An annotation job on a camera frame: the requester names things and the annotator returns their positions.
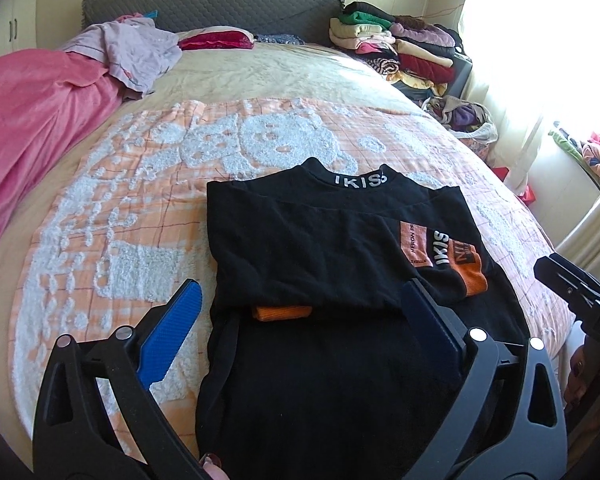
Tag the pink blanket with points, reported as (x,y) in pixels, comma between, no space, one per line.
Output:
(30,120)

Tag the person's right hand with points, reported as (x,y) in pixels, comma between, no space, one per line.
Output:
(577,385)

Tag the person's left hand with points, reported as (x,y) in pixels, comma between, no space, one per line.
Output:
(215,467)

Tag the crumpled lilac garment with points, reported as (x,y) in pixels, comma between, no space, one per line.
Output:
(135,50)

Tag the stack of folded clothes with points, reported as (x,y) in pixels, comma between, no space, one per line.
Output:
(405,45)

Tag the small blue object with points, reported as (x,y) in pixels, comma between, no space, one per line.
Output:
(149,14)

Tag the basket of clothes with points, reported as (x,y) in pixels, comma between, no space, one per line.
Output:
(460,117)

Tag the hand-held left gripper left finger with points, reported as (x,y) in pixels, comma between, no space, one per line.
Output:
(172,330)

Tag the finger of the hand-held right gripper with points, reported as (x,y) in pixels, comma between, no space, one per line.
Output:
(587,277)
(560,282)

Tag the cream wardrobe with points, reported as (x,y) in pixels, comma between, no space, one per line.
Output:
(22,15)

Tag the white curtain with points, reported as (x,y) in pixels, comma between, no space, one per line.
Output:
(510,60)

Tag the dark patterned cloth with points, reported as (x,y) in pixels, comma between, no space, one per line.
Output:
(280,39)

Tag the black sweater with orange cuffs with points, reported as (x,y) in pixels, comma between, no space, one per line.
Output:
(305,240)

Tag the floral box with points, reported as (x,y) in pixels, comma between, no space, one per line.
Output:
(480,147)

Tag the red velvet cloth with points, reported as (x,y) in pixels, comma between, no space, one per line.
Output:
(215,40)

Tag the orange and white fluffy blanket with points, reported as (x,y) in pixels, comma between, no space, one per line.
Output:
(130,185)

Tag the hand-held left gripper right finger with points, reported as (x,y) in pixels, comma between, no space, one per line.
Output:
(430,322)

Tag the grey quilted headboard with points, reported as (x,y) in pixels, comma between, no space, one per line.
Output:
(230,0)

